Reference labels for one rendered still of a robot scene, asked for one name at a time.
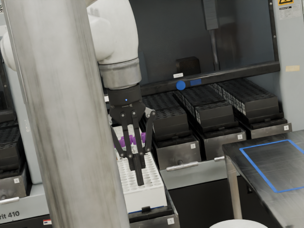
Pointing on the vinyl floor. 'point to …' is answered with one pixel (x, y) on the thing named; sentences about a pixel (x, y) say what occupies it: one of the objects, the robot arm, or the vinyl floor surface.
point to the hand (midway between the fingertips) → (138, 169)
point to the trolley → (269, 175)
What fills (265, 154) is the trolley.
